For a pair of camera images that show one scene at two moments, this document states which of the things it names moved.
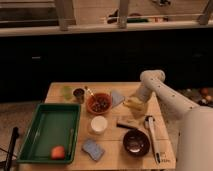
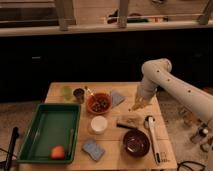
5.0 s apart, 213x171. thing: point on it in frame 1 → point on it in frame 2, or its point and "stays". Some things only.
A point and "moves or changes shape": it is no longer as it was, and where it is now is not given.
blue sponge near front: [93, 149] stays
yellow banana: [134, 102] moves or changes shape
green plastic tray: [54, 124] stays
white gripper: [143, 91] stays
